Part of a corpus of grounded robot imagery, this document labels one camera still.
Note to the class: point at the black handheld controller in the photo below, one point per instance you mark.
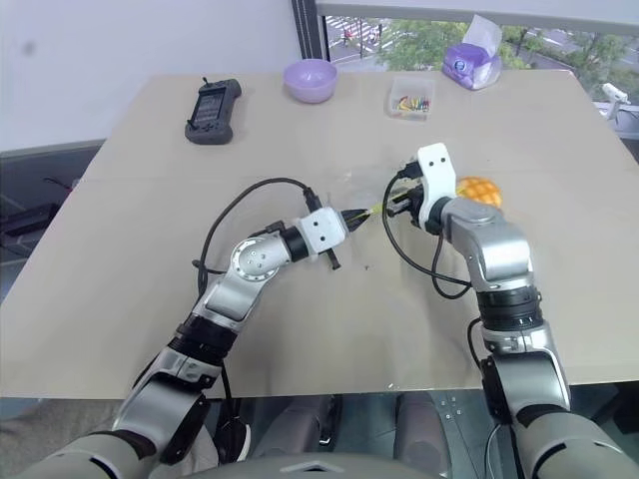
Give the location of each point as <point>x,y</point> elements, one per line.
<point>212,112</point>

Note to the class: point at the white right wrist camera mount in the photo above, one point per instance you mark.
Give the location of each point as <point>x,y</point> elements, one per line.
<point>437,169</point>

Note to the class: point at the black shoe white sole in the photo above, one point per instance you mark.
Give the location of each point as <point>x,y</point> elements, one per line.
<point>237,439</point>

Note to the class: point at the purple tissue pack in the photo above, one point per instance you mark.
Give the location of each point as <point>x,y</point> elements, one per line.
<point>471,62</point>

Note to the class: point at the dark window frame post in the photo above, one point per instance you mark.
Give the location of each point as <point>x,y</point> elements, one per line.
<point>312,30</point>

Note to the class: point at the orange checkered snack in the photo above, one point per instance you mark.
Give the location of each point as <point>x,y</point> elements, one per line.
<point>480,190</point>

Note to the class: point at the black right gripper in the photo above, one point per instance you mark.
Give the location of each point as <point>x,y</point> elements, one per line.
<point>415,204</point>

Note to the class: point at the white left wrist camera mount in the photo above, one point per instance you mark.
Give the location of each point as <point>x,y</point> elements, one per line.
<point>322,232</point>

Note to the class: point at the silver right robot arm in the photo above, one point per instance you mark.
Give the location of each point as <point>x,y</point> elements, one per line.
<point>499,249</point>

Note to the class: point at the small white camera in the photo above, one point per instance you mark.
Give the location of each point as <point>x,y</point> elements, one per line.
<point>615,97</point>

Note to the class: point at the clear plastic bag yellow zipper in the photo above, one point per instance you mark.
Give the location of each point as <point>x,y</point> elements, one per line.
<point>364,185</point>

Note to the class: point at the grey metal plate with screws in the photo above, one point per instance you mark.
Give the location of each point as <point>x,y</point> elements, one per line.
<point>456,404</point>

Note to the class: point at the purple plastic bowl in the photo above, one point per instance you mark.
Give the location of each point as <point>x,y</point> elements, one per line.
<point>309,80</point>

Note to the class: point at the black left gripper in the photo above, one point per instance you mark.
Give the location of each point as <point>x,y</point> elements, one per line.
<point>346,222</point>

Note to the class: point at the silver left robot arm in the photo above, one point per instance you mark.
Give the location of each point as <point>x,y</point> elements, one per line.
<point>239,289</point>

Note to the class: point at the clear box with coloured pins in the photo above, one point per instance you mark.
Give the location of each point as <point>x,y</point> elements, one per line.
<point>412,97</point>

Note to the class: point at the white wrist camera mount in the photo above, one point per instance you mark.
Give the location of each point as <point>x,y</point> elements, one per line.
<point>322,232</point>
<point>437,169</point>

